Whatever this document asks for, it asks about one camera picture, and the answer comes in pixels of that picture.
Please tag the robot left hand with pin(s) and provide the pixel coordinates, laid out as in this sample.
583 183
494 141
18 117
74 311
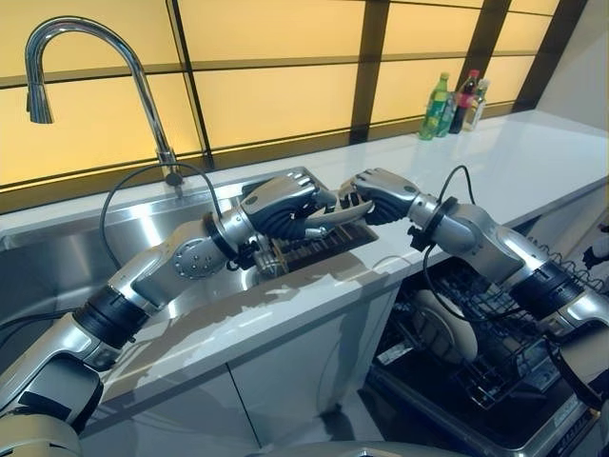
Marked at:
278 195

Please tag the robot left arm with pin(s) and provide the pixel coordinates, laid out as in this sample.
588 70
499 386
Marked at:
190 257

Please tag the clear oil bottle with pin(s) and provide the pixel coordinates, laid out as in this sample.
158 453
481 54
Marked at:
477 112

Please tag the chrome gooseneck faucet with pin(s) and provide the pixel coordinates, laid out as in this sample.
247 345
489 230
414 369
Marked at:
143 90

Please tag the grey plate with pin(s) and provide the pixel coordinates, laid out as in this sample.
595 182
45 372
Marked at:
342 217

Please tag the green plastic bottle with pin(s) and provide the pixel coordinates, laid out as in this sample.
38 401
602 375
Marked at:
438 112

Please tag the dishwasher door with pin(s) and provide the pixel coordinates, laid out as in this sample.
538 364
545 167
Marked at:
428 414

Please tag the white plate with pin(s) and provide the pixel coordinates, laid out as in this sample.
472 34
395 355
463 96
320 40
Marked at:
452 328

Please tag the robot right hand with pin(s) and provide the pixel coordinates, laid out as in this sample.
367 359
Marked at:
392 190

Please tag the dark bottle with red cap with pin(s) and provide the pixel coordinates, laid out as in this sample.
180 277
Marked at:
464 107

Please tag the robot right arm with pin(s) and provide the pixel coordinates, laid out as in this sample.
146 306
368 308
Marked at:
480 243

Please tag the dark dish rack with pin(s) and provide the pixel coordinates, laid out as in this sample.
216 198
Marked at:
333 243

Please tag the white cabinet door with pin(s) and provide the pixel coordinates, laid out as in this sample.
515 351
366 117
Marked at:
295 371

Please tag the stainless steel sink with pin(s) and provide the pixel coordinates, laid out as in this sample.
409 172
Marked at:
71 257

